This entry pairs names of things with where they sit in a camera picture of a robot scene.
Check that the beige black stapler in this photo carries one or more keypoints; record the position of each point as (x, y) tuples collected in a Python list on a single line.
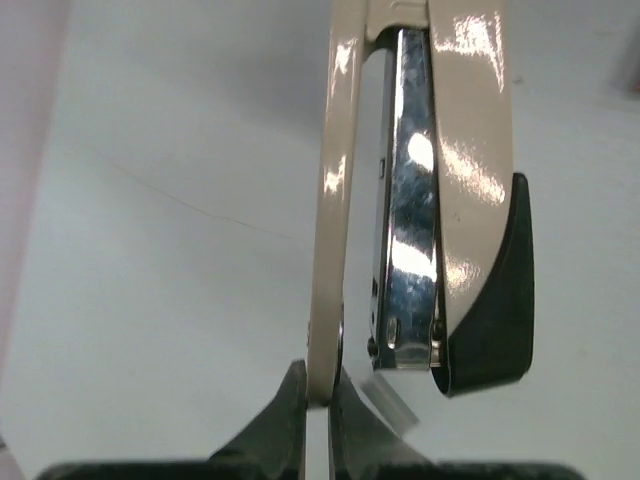
[(453, 285)]

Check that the staple strip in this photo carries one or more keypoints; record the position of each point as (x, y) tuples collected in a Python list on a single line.
[(392, 408)]

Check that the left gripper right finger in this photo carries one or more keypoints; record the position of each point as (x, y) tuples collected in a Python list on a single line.
[(363, 447)]

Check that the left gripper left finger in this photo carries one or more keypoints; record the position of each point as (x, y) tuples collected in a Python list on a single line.
[(272, 445)]

